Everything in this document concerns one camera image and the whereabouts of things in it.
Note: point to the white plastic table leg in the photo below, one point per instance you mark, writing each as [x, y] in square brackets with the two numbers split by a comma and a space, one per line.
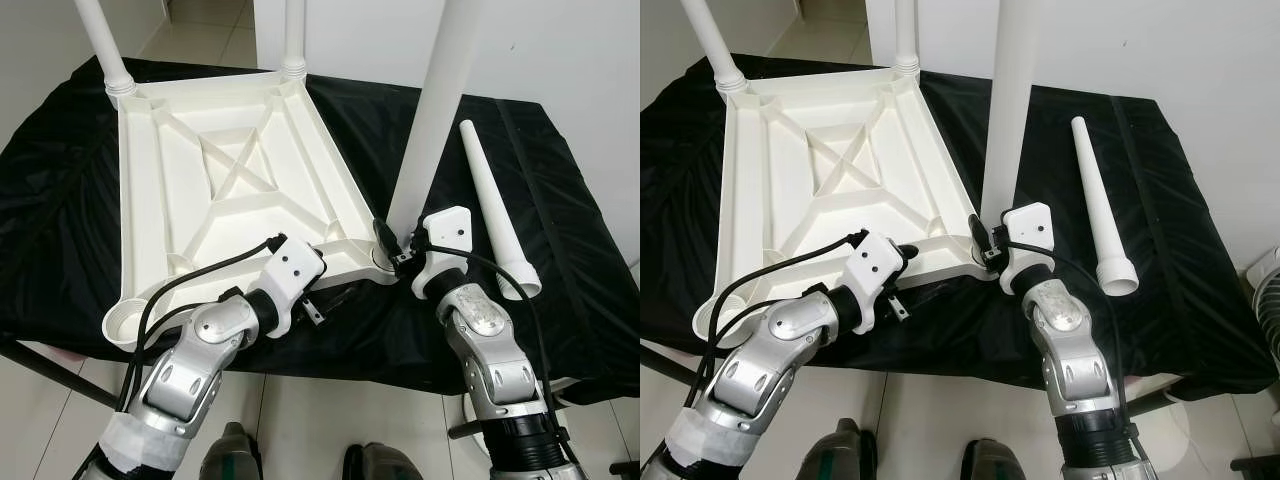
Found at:
[294, 35]
[430, 110]
[1095, 200]
[905, 30]
[490, 200]
[712, 40]
[1010, 100]
[100, 40]

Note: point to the white floor fan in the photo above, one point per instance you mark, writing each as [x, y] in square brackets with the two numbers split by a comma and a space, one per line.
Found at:
[1265, 300]

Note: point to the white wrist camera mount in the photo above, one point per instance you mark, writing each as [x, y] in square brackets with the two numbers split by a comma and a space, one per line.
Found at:
[445, 235]
[290, 270]
[870, 265]
[1030, 230]

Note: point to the black table cloth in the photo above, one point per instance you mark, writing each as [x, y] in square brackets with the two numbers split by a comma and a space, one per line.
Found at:
[580, 200]
[1200, 200]

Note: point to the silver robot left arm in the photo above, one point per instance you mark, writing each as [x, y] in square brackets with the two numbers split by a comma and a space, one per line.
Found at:
[780, 350]
[190, 360]

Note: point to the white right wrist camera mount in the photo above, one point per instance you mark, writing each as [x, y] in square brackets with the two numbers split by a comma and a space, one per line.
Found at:
[445, 235]
[1030, 230]

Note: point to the grey robot foot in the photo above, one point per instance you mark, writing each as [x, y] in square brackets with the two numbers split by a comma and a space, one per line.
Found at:
[840, 455]
[230, 455]
[385, 465]
[995, 465]

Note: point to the grey robot left foot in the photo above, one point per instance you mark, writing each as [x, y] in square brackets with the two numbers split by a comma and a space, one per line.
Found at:
[840, 455]
[230, 455]

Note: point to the grey robot right foot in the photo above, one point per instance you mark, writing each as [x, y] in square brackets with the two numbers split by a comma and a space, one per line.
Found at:
[385, 465]
[995, 465]

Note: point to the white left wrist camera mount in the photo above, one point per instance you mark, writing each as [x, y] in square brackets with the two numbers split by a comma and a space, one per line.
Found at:
[290, 270]
[870, 265]

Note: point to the white plastic children table top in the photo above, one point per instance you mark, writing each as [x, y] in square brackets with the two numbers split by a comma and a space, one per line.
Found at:
[800, 150]
[200, 150]

